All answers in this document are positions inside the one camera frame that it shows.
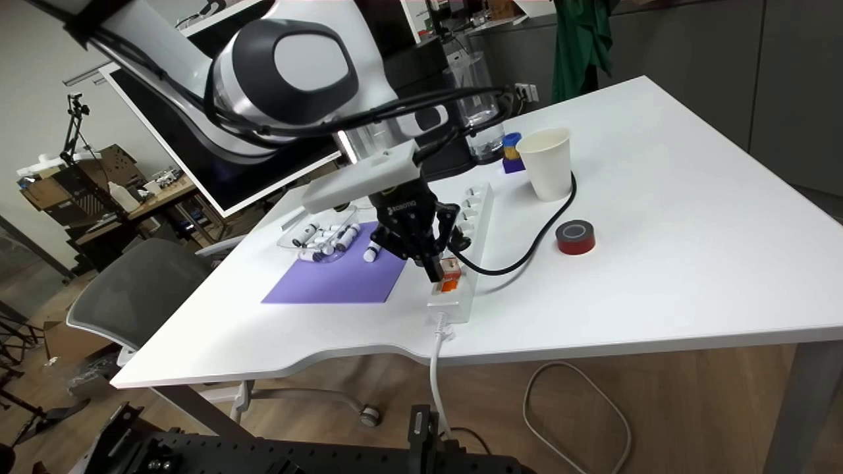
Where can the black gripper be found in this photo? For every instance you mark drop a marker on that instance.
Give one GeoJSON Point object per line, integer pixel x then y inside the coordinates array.
{"type": "Point", "coordinates": [404, 225]}

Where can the white paper cup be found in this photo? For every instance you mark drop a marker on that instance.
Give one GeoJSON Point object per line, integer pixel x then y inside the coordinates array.
{"type": "Point", "coordinates": [550, 162]}

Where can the purple paper sheet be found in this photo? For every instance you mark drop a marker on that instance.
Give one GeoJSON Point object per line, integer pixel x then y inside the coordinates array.
{"type": "Point", "coordinates": [342, 280]}

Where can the white power strip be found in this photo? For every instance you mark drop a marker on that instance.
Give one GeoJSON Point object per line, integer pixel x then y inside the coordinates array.
{"type": "Point", "coordinates": [454, 293]}

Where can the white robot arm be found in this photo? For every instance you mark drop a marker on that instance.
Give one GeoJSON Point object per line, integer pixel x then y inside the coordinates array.
{"type": "Point", "coordinates": [300, 72]}

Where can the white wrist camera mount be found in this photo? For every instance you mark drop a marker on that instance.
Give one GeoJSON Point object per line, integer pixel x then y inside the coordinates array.
{"type": "Point", "coordinates": [374, 174]}

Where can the green cloth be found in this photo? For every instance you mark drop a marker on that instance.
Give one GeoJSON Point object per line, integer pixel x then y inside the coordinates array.
{"type": "Point", "coordinates": [583, 41]}

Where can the red tape roll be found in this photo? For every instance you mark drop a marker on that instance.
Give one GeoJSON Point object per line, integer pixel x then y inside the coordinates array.
{"type": "Point", "coordinates": [576, 237]}

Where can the small white bottle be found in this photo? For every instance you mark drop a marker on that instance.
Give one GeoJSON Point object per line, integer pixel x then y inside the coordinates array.
{"type": "Point", "coordinates": [374, 254]}

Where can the grey office chair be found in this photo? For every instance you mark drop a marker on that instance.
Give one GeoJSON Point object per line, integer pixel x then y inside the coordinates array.
{"type": "Point", "coordinates": [135, 295]}

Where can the blue small object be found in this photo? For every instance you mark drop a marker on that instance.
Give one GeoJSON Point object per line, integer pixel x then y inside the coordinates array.
{"type": "Point", "coordinates": [513, 159]}

